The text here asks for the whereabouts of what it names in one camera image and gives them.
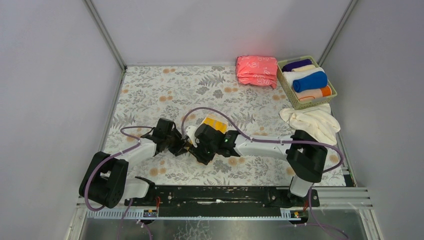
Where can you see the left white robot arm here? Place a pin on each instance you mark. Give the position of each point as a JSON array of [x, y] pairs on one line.
[[105, 183]]

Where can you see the cream rolled towel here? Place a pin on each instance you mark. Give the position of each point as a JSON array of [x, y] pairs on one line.
[[304, 68]]

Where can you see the pink folded towel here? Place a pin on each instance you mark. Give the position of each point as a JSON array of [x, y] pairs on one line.
[[257, 70]]

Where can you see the blue towel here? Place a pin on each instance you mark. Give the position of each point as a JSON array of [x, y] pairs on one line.
[[316, 80]]

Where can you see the orange cartoon towel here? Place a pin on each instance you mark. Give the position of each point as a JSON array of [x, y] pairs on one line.
[[314, 94]]

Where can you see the cream crumpled towel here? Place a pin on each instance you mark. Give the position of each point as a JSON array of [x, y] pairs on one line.
[[317, 121]]

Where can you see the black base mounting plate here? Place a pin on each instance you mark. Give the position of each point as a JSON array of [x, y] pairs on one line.
[[223, 201]]

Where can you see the aluminium frame rail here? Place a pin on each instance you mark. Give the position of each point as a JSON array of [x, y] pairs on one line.
[[330, 198]]

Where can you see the floral tablecloth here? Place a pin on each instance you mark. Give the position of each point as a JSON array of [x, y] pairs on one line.
[[186, 95]]

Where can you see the yellow white towel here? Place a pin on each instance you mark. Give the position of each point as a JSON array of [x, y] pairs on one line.
[[217, 125]]

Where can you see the white rolled towel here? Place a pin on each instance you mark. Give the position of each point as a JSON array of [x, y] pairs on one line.
[[290, 76]]

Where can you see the purple rolled towel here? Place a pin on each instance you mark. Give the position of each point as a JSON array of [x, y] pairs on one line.
[[296, 64]]

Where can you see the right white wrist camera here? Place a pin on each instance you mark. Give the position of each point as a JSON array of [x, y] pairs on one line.
[[190, 132]]

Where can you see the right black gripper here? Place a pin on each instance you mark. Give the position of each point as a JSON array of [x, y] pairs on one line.
[[199, 151]]

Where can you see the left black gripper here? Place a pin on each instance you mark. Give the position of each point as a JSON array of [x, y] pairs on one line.
[[178, 145]]

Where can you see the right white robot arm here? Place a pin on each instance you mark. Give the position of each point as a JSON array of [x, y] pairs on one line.
[[303, 153]]

